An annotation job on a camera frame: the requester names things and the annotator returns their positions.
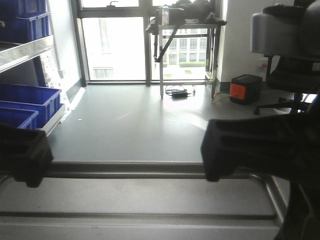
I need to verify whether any black office chair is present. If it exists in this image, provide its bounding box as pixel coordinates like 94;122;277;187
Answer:
253;56;320;115

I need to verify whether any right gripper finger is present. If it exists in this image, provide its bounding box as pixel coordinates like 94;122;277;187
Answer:
200;114;320;182

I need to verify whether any blue bin top shelf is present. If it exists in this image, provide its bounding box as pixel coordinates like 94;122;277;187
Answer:
0;0;51;44

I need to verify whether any steel table by window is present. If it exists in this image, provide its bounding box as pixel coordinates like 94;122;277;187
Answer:
146;12;227;96

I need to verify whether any ribbed silver metal tray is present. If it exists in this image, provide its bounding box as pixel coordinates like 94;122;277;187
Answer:
0;162;287;240

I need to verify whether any blue bin front lower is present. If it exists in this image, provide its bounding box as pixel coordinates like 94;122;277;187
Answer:
0;107;39;130

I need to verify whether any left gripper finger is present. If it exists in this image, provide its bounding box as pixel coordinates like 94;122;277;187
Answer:
0;124;53;188

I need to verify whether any black orange power box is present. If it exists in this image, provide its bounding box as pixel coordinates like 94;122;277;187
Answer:
229;74;263;105

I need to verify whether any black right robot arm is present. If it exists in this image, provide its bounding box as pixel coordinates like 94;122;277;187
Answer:
201;0;320;188

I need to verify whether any black power adapter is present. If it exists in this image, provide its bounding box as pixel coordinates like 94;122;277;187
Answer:
165;84;197;99

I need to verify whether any blue bin on shelf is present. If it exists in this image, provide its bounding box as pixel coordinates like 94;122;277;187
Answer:
0;83;62;128

